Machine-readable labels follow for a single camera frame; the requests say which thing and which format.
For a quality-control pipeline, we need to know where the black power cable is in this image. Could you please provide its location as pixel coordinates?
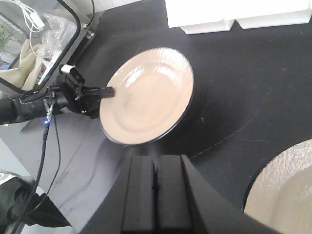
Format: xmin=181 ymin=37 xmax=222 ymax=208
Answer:
xmin=85 ymin=0 xmax=95 ymax=28

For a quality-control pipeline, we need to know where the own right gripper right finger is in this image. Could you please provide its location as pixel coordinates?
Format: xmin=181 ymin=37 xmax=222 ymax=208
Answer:
xmin=156 ymin=155 xmax=195 ymax=231

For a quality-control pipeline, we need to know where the braided black cable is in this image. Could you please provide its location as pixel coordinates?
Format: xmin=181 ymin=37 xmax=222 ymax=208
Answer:
xmin=7 ymin=97 xmax=61 ymax=234

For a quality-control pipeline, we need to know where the white bin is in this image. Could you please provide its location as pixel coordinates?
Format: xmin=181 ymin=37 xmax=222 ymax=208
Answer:
xmin=165 ymin=0 xmax=234 ymax=35
xmin=223 ymin=0 xmax=312 ymax=29

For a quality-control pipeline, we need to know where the white cable in box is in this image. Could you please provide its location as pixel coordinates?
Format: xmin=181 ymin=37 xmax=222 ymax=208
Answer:
xmin=4 ymin=0 xmax=46 ymax=60

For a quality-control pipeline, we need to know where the stainless steel glove box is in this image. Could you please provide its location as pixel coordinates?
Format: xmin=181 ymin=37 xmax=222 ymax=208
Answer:
xmin=0 ymin=0 xmax=95 ymax=98

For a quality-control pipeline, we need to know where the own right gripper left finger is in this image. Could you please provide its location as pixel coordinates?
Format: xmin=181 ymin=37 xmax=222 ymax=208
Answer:
xmin=122 ymin=156 xmax=155 ymax=232

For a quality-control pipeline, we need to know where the middle white bin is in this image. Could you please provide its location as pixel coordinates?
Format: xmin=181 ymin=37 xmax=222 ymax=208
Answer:
xmin=223 ymin=0 xmax=312 ymax=29

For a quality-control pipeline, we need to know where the beige plate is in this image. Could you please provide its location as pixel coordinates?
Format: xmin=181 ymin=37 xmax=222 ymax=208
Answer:
xmin=99 ymin=47 xmax=194 ymax=145
xmin=244 ymin=139 xmax=312 ymax=234

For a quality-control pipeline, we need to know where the left white bin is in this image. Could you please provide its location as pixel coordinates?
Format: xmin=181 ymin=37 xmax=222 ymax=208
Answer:
xmin=165 ymin=0 xmax=234 ymax=35

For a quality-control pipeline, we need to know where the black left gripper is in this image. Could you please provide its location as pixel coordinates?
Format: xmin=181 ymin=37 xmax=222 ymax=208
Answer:
xmin=46 ymin=64 xmax=115 ymax=119

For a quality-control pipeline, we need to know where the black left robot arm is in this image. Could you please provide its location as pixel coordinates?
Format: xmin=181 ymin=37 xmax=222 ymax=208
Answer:
xmin=0 ymin=69 xmax=155 ymax=234

